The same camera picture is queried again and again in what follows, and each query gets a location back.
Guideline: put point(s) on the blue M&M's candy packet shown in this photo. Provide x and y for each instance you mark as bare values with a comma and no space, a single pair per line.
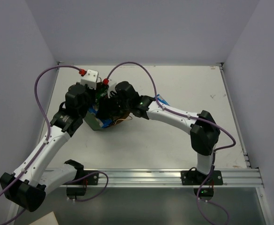
161,99

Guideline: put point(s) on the green paper bag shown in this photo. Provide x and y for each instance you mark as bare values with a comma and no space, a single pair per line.
115,121

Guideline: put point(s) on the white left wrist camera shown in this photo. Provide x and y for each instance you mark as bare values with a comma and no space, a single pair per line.
89,77

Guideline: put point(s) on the green snack packet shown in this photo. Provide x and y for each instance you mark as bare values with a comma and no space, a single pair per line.
101,93

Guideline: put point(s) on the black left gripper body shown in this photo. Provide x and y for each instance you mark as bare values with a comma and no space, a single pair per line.
90,103

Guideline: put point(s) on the blue snack packet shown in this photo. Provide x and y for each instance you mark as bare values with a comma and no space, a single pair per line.
95,120

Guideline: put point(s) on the light wooden board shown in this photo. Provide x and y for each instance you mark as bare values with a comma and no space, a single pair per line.
49,219

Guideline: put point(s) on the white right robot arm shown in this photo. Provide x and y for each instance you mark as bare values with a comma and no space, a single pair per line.
200,127

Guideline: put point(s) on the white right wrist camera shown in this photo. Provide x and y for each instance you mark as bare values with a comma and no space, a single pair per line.
110,84

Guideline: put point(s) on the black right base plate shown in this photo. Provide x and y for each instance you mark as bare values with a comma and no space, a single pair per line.
193,177

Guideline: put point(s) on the aluminium mounting rail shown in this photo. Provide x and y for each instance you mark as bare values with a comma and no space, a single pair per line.
171,178

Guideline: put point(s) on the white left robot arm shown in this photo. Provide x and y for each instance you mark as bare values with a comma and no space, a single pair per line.
27,186

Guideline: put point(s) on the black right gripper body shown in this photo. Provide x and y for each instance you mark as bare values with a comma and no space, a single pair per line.
114,104

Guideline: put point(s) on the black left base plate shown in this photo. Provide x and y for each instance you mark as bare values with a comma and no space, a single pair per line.
84,178

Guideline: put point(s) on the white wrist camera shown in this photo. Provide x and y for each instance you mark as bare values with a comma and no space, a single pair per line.
89,77
110,84

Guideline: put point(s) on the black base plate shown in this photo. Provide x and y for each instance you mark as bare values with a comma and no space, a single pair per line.
84,178
193,177

